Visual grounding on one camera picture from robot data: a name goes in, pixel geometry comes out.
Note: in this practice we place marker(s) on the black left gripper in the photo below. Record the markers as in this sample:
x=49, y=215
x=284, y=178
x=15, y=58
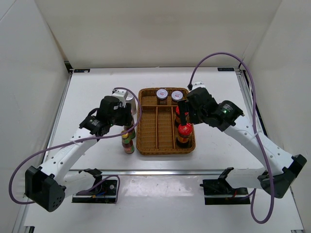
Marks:
x=128, y=117

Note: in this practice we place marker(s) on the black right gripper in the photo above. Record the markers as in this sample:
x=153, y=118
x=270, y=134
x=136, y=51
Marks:
x=184, y=106

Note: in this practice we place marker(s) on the white-lid spice jar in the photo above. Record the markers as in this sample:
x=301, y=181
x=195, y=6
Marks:
x=176, y=96
x=162, y=95

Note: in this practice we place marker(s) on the red-lid sauce jar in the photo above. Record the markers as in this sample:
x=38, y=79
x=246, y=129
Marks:
x=184, y=133
x=177, y=120

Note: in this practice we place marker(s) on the green-label sauce bottle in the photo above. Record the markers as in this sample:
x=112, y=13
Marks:
x=131, y=133
x=127, y=142

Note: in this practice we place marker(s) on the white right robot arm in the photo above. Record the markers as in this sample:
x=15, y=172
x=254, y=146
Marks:
x=280, y=168

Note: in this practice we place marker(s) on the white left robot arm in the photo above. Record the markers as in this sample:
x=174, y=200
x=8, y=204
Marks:
x=49, y=184

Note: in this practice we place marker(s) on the far silver-lid salt shaker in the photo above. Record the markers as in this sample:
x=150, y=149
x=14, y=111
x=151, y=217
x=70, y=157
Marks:
x=131, y=99

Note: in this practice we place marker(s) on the brown wicker basket tray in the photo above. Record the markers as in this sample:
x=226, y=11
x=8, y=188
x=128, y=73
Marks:
x=156, y=133

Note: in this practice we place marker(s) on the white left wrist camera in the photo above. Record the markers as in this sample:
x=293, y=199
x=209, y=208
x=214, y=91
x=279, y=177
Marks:
x=121, y=94

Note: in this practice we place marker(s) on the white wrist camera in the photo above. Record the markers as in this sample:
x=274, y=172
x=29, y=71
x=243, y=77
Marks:
x=195, y=85
x=121, y=94

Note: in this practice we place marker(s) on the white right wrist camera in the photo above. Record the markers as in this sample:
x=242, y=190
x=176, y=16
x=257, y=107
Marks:
x=195, y=85

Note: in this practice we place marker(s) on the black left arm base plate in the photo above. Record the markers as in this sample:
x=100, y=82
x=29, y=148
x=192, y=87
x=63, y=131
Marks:
x=107, y=192

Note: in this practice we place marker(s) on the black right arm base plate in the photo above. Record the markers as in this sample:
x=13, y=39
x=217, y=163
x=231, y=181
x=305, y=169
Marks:
x=218, y=194

